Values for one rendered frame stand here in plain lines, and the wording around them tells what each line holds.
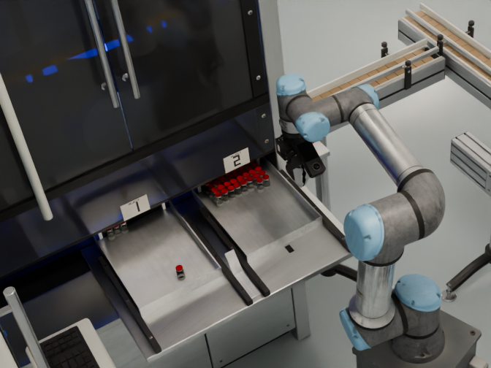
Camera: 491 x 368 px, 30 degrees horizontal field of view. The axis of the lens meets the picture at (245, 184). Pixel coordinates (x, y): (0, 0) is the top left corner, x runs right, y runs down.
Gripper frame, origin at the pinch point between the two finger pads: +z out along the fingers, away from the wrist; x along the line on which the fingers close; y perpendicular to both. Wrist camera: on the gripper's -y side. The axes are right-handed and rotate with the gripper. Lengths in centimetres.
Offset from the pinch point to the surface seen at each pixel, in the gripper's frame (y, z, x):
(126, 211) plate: 27, 7, 44
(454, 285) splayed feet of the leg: 12, 102, -68
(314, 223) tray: 1.6, 19.3, -3.4
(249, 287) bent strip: -6.8, 21.4, 23.9
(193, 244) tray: 17.0, 21.4, 29.4
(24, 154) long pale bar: 20, -32, 66
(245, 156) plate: 27.5, 7.6, 3.9
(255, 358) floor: 30, 110, 11
